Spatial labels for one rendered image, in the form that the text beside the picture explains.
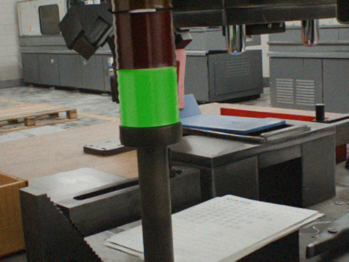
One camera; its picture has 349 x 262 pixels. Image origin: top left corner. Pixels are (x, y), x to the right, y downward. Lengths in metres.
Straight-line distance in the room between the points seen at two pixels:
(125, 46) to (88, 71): 9.60
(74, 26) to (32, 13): 10.92
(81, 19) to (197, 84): 7.00
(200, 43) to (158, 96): 7.25
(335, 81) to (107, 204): 5.78
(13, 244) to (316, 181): 0.33
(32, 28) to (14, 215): 11.13
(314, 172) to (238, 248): 0.27
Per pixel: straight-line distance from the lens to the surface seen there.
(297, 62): 6.53
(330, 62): 6.26
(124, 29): 0.37
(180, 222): 0.51
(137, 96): 0.37
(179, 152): 0.61
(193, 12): 0.61
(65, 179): 0.80
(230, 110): 1.04
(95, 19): 0.75
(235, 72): 7.86
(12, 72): 12.29
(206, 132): 0.68
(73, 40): 0.75
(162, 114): 0.37
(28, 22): 11.84
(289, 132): 0.66
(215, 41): 7.64
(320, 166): 0.71
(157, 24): 0.37
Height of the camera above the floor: 1.11
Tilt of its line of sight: 10 degrees down
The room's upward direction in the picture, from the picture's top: 3 degrees counter-clockwise
